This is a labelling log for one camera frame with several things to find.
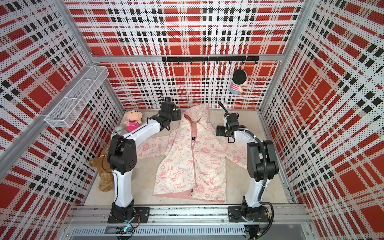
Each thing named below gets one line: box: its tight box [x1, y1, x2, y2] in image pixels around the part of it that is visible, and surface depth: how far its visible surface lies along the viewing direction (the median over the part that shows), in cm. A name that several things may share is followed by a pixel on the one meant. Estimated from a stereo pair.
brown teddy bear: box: [89, 148, 115, 193], surface depth 79 cm
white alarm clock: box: [113, 126, 127, 136], surface depth 96 cm
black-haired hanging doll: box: [230, 69, 249, 95], surface depth 96 cm
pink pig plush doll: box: [123, 109, 143, 133], surface depth 110 cm
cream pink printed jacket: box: [136, 103, 248, 203], surface depth 93 cm
